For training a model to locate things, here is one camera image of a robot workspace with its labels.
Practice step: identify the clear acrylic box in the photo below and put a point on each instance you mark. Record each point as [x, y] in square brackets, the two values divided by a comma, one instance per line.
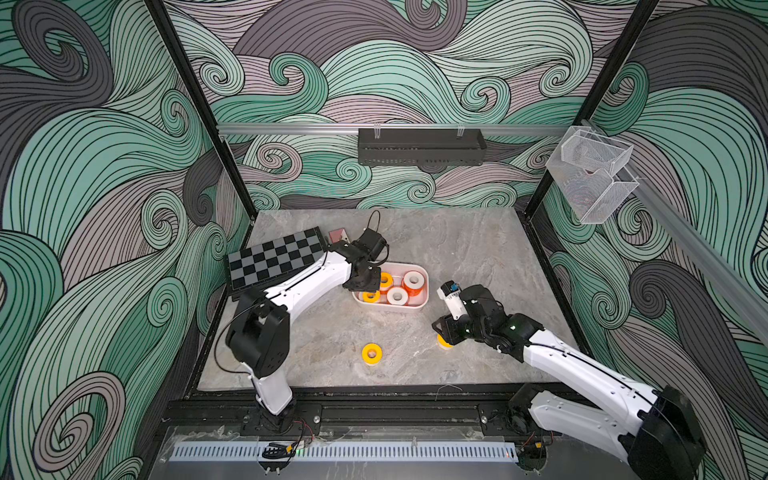
[590, 170]

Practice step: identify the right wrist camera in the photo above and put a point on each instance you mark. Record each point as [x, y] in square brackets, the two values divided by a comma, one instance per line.
[449, 292]

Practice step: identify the yellow tape roll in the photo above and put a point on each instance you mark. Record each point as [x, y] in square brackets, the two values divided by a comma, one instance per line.
[372, 354]
[386, 282]
[443, 344]
[371, 297]

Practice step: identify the orange tape roll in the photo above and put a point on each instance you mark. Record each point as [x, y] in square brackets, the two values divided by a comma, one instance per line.
[413, 282]
[397, 296]

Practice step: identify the black grey chessboard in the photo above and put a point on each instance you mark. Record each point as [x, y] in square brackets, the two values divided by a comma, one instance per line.
[274, 261]

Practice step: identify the white storage box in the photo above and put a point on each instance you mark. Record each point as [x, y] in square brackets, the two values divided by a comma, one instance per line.
[397, 270]

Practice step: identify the black wall shelf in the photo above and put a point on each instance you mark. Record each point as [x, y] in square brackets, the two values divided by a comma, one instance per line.
[421, 147]

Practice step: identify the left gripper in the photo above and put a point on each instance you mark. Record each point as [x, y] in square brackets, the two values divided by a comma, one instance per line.
[373, 286]

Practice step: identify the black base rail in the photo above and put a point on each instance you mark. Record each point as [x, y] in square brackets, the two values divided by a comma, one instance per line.
[329, 412]

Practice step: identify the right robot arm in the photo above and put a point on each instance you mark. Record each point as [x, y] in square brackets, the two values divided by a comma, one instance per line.
[655, 431]

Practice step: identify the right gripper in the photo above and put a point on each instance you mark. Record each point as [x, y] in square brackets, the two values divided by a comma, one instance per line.
[450, 327]

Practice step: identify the white slotted cable duct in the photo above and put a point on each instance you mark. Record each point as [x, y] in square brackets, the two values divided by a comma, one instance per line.
[352, 451]

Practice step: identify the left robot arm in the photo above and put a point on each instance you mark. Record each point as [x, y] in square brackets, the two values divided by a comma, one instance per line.
[259, 336]

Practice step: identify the red playing card box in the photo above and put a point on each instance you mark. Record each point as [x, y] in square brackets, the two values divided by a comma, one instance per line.
[338, 235]

